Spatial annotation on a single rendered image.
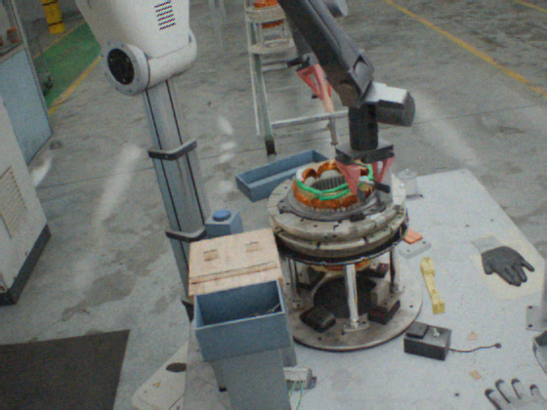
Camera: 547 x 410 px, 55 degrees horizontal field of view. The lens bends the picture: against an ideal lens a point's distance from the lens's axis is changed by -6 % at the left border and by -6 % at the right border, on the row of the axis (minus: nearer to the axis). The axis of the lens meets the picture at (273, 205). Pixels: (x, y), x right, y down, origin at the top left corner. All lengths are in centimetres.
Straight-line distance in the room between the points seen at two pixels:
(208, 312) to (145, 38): 66
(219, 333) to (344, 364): 38
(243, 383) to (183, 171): 64
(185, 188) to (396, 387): 76
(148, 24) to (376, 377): 96
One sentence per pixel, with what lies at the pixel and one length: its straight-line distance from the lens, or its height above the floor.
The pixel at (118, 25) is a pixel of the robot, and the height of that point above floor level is 154.
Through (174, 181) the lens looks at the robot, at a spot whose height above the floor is 109.
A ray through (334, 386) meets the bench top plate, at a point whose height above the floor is 78.
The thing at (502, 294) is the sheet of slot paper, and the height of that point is 78.
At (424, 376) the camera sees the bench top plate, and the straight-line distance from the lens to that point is 128.
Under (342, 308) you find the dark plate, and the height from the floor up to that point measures 78.
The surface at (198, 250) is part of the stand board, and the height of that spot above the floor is 107.
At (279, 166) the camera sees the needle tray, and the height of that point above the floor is 105.
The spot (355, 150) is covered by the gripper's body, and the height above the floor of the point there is 126.
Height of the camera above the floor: 171
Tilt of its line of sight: 28 degrees down
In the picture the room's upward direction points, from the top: 10 degrees counter-clockwise
